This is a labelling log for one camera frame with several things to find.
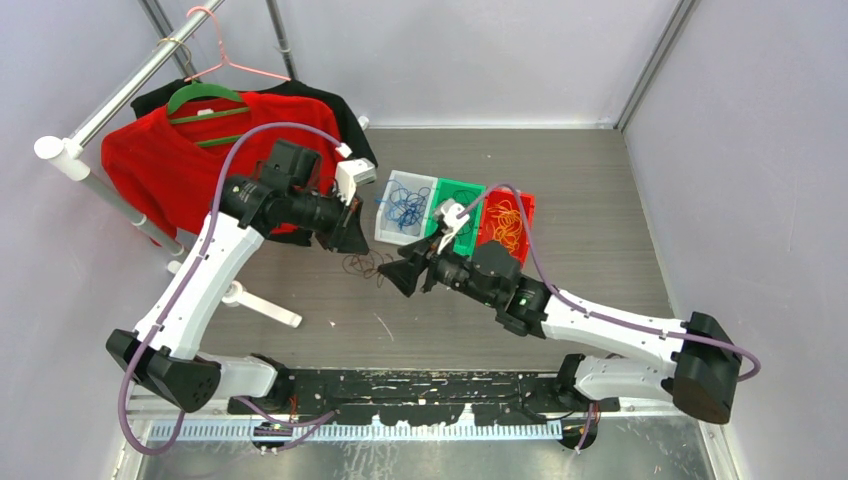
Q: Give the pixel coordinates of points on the red t-shirt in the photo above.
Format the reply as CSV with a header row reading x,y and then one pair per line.
x,y
169,173

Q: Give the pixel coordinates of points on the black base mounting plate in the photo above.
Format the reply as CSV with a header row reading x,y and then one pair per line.
x,y
425,398

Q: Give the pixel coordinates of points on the black t-shirt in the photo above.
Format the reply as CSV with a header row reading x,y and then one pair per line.
x,y
350,129

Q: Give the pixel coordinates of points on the green plastic bin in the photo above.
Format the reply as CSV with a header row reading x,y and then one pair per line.
x,y
463,193

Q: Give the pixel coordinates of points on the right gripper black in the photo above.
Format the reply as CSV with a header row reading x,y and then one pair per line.
x,y
405,272

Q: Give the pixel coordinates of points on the white clothes rack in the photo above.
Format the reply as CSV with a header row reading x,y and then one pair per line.
x,y
65,153

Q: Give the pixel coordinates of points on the white slotted cable duct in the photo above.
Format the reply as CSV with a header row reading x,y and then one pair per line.
x,y
254,430

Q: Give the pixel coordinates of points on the red plastic bin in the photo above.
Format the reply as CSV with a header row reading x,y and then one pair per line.
x,y
502,222

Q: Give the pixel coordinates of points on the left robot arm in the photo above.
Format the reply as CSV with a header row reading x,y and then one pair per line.
x,y
162,353

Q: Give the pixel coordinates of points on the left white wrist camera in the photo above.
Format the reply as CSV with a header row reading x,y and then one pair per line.
x,y
350,174

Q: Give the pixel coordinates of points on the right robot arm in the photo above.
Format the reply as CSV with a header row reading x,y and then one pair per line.
x,y
691,363

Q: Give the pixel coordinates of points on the pink wire hanger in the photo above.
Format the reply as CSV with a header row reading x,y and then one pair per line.
x,y
224,59

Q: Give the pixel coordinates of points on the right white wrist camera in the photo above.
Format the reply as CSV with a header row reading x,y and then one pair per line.
x,y
451,217

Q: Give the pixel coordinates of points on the white plastic bin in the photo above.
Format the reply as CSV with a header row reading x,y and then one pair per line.
x,y
403,208

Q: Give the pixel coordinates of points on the green clothes hanger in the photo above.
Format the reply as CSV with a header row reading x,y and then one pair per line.
x,y
194,91

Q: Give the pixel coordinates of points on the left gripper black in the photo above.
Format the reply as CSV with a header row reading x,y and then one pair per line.
x,y
346,234

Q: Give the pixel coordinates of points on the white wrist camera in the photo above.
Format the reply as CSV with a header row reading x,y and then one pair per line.
x,y
451,217
350,174

